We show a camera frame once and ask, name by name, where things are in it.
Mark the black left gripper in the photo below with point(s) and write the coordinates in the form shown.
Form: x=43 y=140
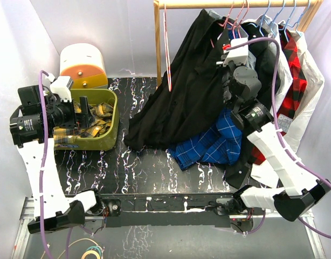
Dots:
x=81 y=120

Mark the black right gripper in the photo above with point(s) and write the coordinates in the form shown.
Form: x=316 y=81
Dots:
x=230 y=65

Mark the pink wire hanger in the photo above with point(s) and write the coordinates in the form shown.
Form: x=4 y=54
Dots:
x=166 y=46
x=223 y=25

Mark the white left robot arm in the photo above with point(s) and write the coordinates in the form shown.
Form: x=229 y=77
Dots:
x=31 y=127

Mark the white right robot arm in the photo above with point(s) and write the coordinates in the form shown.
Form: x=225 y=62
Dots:
x=301 y=190

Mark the yellow plaid shirt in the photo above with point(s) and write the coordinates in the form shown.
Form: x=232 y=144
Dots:
x=102 y=122

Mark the white grey hanging shirt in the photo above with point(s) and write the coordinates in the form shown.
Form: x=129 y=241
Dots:
x=284 y=79

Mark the blue plaid shirt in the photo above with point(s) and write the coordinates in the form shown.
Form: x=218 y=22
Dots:
x=215 y=139

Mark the red black plaid shirt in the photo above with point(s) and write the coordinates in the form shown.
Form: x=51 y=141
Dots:
x=290 y=82

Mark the black hanging shirt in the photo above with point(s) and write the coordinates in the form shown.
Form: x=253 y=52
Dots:
x=249 y=155

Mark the green plastic basket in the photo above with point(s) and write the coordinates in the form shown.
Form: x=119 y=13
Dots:
x=106 y=141

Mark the white orange drawer box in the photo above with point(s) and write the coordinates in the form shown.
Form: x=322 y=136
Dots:
x=84 y=63

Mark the wooden clothes rack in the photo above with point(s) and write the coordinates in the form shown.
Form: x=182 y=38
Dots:
x=311 y=8

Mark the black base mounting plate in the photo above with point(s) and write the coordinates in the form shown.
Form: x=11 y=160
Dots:
x=193 y=209

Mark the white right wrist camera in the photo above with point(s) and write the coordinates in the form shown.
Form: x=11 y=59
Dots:
x=236 y=51

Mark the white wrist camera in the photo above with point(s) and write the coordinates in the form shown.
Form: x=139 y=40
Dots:
x=61 y=87
x=236 y=51

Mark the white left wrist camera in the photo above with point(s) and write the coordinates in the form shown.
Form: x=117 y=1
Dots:
x=61 y=87

